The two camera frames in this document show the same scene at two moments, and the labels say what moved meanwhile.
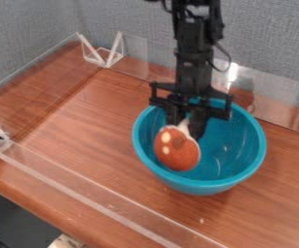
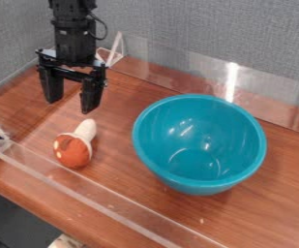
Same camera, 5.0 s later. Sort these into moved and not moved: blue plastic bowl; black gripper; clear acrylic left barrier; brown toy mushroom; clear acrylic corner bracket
Moved: black gripper; brown toy mushroom
Not moved: blue plastic bowl; clear acrylic left barrier; clear acrylic corner bracket
